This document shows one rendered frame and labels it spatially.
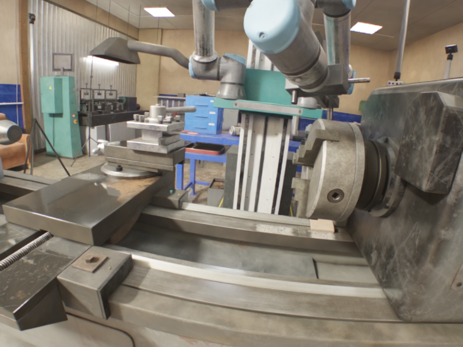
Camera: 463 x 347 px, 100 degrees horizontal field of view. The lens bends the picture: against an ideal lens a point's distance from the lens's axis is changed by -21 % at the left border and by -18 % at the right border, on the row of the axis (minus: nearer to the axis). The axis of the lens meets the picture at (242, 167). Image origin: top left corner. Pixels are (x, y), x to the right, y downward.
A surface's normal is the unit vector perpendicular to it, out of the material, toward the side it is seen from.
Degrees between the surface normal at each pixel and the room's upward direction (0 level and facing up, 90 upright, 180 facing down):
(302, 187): 71
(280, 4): 76
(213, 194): 90
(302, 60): 131
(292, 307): 0
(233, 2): 161
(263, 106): 90
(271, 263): 6
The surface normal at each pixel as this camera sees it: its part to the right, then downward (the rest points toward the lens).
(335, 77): -0.57, -0.17
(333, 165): -0.07, -0.05
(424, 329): 0.10, -0.96
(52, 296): 0.99, 0.12
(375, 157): -0.01, -0.49
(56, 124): -0.11, 0.26
